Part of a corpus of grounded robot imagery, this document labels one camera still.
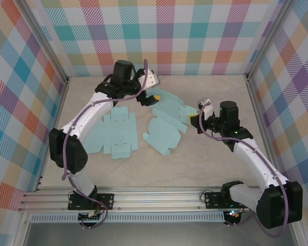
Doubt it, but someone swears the light blue paper box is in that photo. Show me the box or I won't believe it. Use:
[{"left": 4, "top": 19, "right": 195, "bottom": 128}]
[
  {"left": 142, "top": 86, "right": 199, "bottom": 156},
  {"left": 83, "top": 106, "right": 139, "bottom": 160}
]

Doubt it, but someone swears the small circuit board with light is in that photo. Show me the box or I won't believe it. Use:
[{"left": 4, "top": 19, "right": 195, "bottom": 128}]
[{"left": 224, "top": 210, "right": 241, "bottom": 220}]

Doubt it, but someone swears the grey metal panel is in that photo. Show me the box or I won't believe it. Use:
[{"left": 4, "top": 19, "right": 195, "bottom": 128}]
[{"left": 23, "top": 221, "right": 298, "bottom": 246}]

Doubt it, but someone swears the small black circuit board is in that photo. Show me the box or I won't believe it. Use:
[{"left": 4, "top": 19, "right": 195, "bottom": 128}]
[{"left": 78, "top": 211, "right": 104, "bottom": 222}]

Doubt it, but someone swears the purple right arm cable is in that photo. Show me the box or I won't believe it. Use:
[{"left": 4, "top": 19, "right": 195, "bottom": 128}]
[{"left": 199, "top": 101, "right": 291, "bottom": 238}]

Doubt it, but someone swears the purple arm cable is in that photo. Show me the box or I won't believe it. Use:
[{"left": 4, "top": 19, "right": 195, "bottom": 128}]
[
  {"left": 199, "top": 101, "right": 291, "bottom": 238},
  {"left": 62, "top": 59, "right": 148, "bottom": 230}
]

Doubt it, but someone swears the aluminium side rail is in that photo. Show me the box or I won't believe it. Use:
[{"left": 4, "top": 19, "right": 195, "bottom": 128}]
[
  {"left": 245, "top": 75, "right": 283, "bottom": 190},
  {"left": 35, "top": 76, "right": 70, "bottom": 193}
]

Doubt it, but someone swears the aluminium frame post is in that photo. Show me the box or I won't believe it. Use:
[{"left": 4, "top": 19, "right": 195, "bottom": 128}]
[
  {"left": 20, "top": 0, "right": 70, "bottom": 87},
  {"left": 245, "top": 0, "right": 296, "bottom": 81}
]

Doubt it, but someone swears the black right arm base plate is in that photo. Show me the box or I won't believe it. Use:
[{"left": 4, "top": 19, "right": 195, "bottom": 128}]
[{"left": 204, "top": 191, "right": 233, "bottom": 210}]

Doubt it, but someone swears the aluminium mounting rail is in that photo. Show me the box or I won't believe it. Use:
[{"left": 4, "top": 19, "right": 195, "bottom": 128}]
[{"left": 17, "top": 186, "right": 264, "bottom": 213}]

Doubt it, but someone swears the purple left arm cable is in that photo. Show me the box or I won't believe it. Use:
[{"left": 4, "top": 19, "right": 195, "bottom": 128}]
[{"left": 62, "top": 59, "right": 148, "bottom": 230}]

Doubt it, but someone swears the slotted grey cable duct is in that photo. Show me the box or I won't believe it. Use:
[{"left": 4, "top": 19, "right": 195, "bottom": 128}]
[{"left": 30, "top": 211, "right": 226, "bottom": 223}]

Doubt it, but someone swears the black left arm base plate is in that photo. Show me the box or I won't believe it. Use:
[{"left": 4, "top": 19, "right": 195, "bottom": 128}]
[{"left": 67, "top": 192, "right": 116, "bottom": 211}]

